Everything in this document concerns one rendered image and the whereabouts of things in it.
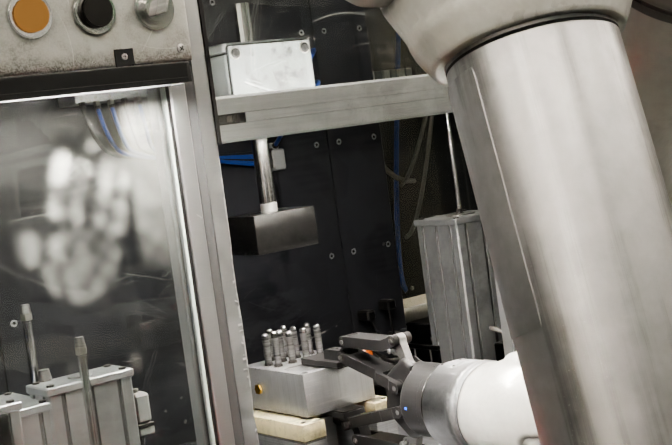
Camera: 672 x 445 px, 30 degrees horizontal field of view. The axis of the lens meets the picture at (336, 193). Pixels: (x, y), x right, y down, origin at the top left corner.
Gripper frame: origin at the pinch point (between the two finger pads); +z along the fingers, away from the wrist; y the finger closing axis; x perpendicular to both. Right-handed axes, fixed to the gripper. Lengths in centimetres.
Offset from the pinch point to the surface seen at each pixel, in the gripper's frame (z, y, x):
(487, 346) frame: 3.2, -1.6, -27.3
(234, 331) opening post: -13.5, 10.9, 19.7
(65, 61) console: -15, 37, 33
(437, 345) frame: 9.8, -1.3, -24.6
